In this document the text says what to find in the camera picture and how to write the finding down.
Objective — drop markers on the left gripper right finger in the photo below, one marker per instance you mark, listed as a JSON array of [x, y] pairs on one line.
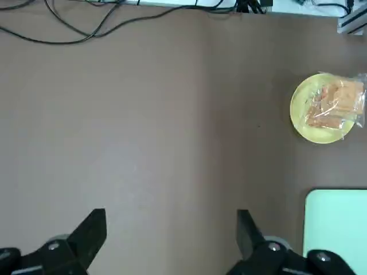
[[258, 257]]

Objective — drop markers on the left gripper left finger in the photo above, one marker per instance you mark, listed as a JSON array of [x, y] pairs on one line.
[[71, 252]]

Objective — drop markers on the green plastic tray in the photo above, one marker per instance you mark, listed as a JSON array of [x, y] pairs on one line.
[[335, 223]]

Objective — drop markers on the yellow plate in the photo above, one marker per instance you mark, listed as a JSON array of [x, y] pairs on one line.
[[301, 100]]

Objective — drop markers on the aluminium post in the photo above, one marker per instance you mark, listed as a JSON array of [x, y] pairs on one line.
[[352, 21]]

